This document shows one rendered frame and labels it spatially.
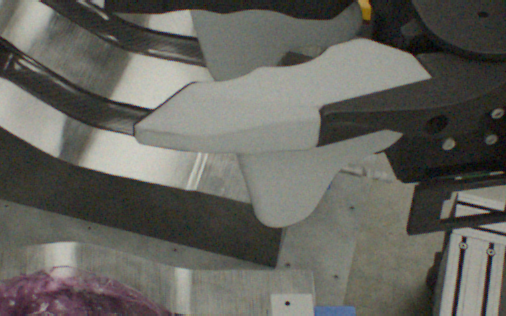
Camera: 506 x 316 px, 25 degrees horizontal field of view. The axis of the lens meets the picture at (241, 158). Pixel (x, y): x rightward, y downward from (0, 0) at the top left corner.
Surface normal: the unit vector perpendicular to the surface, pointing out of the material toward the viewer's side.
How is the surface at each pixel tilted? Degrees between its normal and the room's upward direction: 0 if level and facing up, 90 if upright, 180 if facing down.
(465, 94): 8
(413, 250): 0
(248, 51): 86
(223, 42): 86
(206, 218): 90
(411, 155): 82
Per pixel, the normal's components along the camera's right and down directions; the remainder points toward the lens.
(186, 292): 0.32, -0.62
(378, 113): 0.11, 0.67
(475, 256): 0.07, -0.65
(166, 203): -0.24, 0.73
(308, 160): 0.44, 0.62
